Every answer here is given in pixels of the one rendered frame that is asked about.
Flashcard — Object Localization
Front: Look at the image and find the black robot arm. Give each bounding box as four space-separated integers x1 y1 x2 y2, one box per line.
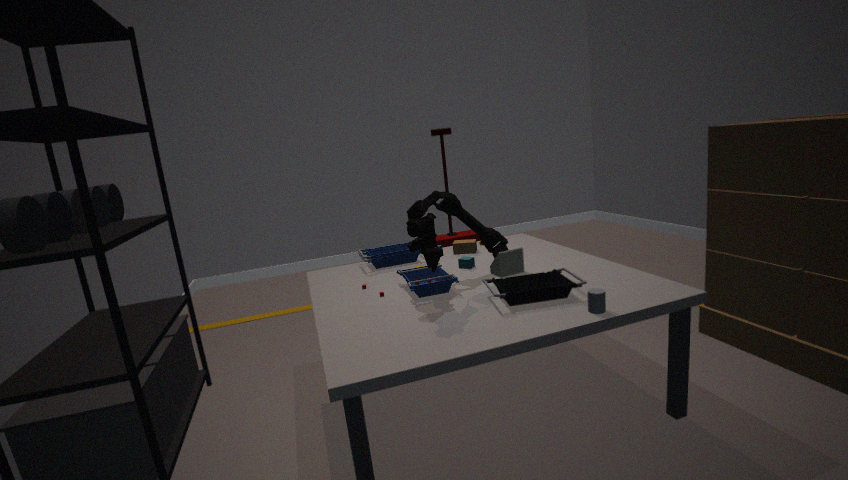
406 191 509 258

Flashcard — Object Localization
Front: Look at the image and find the grey cylinder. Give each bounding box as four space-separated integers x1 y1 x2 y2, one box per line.
587 288 606 314

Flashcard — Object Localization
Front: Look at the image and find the blue plastic tray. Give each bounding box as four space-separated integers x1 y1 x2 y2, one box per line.
397 266 459 298

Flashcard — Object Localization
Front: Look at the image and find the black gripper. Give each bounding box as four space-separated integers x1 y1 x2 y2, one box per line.
418 231 443 272

